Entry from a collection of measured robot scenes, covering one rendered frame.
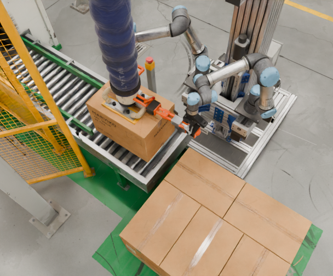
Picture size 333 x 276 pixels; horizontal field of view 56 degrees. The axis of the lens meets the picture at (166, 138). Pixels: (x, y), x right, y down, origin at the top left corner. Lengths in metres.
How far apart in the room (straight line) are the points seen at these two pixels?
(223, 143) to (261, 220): 1.00
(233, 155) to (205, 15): 2.49
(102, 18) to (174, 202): 1.57
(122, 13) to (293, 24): 3.64
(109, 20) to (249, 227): 1.85
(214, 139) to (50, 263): 2.00
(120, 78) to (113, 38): 0.35
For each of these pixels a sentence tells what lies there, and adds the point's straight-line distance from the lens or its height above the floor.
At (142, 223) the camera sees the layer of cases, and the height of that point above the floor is 0.54.
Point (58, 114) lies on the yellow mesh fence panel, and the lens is 2.62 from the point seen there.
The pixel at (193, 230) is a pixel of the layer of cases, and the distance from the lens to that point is 2.64.
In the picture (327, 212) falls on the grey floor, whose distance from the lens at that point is 3.58.
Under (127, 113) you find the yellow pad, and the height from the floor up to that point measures 1.13.
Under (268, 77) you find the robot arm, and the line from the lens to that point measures 2.03.
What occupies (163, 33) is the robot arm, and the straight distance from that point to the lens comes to 2.34.
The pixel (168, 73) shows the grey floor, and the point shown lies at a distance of 4.23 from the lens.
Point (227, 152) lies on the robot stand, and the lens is 3.33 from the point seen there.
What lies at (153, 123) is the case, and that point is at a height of 1.09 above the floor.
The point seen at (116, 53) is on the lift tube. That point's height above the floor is 1.72.
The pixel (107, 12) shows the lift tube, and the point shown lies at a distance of 1.85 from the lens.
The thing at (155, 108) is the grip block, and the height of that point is 1.23.
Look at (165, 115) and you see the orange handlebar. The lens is 2.29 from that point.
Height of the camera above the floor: 3.09
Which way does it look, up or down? 59 degrees down
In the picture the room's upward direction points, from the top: 3 degrees counter-clockwise
